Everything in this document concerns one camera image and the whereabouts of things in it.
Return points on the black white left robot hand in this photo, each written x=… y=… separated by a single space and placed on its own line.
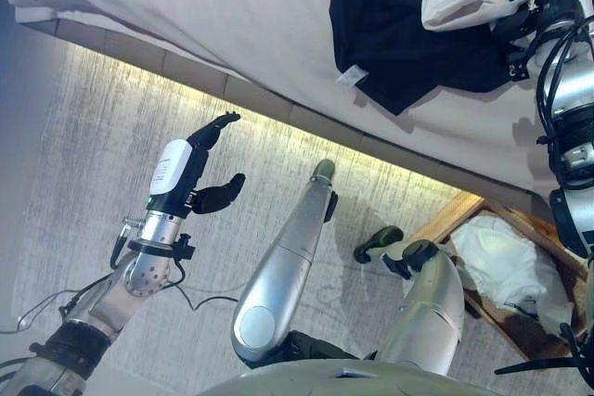
x=169 y=169

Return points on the black garment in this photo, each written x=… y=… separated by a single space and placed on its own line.
x=394 y=34

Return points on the pale white shirt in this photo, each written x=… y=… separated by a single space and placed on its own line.
x=501 y=257

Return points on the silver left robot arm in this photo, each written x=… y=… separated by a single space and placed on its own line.
x=144 y=275

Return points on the beige bed cover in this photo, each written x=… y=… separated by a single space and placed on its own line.
x=185 y=6

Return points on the brown wicker basket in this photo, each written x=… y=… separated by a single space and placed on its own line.
x=445 y=215

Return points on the large grey striped rug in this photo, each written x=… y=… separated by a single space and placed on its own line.
x=93 y=182

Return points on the silver left robot leg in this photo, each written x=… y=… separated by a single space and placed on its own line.
x=278 y=284

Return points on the grey robot torso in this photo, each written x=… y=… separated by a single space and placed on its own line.
x=325 y=387

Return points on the white blue chest tag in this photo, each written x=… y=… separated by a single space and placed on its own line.
x=348 y=373

